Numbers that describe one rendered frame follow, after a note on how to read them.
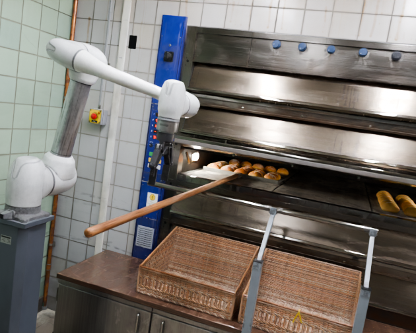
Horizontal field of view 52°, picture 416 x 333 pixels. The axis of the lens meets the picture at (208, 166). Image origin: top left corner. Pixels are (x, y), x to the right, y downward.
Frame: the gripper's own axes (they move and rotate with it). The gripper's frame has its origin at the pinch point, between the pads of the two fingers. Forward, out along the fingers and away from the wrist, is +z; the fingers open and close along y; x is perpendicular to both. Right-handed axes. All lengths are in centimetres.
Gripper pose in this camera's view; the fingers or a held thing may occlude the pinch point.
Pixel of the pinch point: (158, 180)
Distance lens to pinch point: 178.6
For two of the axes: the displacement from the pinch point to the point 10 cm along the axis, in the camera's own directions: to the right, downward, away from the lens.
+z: -1.8, 9.7, 1.4
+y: -2.8, 0.9, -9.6
